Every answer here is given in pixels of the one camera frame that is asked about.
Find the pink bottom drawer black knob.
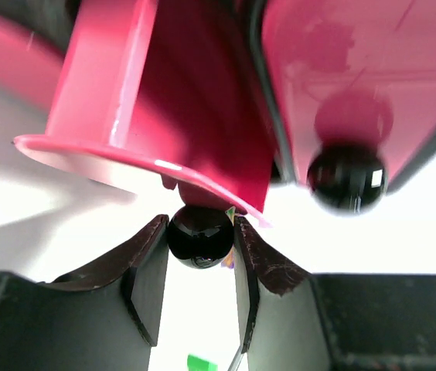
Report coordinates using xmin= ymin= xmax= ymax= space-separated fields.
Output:
xmin=0 ymin=15 xmax=63 ymax=111

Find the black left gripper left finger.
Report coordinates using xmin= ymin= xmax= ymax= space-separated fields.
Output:
xmin=0 ymin=215 xmax=169 ymax=370

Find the pink drawer with black knob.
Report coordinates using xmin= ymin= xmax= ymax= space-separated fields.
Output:
xmin=253 ymin=1 xmax=436 ymax=214

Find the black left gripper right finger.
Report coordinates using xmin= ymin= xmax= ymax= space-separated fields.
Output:
xmin=234 ymin=216 xmax=436 ymax=370

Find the small green lego brick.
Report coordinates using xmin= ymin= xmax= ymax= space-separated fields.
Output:
xmin=186 ymin=354 xmax=218 ymax=371

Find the purple curved butterfly lego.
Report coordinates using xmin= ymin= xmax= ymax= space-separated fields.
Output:
xmin=220 ymin=206 xmax=242 ymax=270

